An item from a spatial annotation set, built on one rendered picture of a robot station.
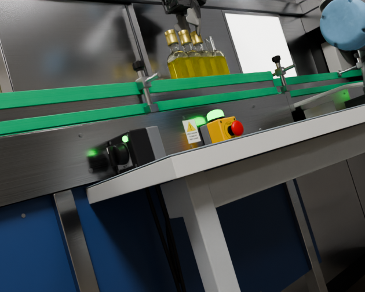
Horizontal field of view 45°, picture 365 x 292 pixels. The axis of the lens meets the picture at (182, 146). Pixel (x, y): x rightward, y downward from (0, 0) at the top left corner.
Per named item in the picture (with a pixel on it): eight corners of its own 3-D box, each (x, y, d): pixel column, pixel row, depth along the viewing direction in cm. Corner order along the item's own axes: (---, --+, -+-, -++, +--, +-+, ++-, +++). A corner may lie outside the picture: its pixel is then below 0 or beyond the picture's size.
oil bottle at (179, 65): (195, 118, 141) (176, 55, 142) (207, 113, 137) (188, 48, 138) (183, 120, 137) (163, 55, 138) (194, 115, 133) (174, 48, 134)
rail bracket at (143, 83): (155, 115, 108) (140, 63, 109) (175, 106, 102) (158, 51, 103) (143, 117, 105) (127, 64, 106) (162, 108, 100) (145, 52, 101)
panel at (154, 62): (295, 83, 210) (274, 17, 212) (300, 81, 208) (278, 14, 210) (154, 101, 148) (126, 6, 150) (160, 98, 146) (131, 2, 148)
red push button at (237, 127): (232, 122, 113) (242, 119, 111) (236, 137, 113) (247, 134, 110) (222, 124, 110) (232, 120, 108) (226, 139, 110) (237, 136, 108)
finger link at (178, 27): (174, 43, 147) (169, 15, 146) (186, 43, 151) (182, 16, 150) (181, 40, 144) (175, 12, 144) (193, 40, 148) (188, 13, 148)
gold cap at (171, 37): (174, 46, 141) (170, 33, 141) (181, 42, 138) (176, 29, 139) (165, 47, 139) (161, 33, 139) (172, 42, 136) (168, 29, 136)
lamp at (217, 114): (216, 122, 117) (213, 112, 117) (228, 117, 114) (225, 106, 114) (205, 124, 114) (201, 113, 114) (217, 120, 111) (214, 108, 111)
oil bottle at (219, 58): (229, 112, 153) (211, 54, 154) (241, 107, 149) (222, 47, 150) (218, 113, 149) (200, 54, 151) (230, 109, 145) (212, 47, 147)
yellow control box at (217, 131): (224, 149, 118) (216, 123, 119) (245, 142, 113) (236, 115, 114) (207, 154, 114) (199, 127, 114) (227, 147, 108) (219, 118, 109)
